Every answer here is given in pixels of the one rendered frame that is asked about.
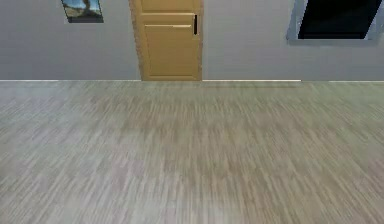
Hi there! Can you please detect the tan wooden room door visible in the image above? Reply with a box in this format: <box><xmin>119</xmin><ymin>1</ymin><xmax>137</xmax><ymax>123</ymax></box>
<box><xmin>129</xmin><ymin>0</ymin><xmax>204</xmax><ymax>82</ymax></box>

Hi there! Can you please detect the framed landscape picture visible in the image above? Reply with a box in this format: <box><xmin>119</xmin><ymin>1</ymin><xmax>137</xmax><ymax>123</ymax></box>
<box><xmin>60</xmin><ymin>0</ymin><xmax>105</xmax><ymax>24</ymax></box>

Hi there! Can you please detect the grey framed dark window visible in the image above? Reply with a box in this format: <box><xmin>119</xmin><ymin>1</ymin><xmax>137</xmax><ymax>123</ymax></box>
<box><xmin>285</xmin><ymin>0</ymin><xmax>384</xmax><ymax>42</ymax></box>

